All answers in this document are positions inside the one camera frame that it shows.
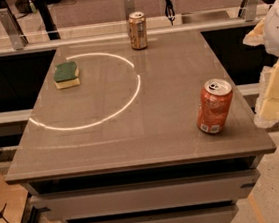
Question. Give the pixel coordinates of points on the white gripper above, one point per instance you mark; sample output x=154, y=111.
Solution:
x=267, y=111

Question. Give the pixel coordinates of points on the red coke can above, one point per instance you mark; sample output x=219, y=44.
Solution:
x=215, y=100

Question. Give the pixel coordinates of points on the gold brown soda can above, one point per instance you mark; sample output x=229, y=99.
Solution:
x=137, y=30

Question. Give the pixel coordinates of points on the green yellow sponge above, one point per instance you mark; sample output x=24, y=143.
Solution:
x=66, y=75

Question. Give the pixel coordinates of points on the grey drawer cabinet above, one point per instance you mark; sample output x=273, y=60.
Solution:
x=209, y=198

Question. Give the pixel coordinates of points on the middle metal bracket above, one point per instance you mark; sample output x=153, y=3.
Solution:
x=129, y=7

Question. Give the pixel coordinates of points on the left metal bracket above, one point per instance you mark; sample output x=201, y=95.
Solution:
x=10, y=26

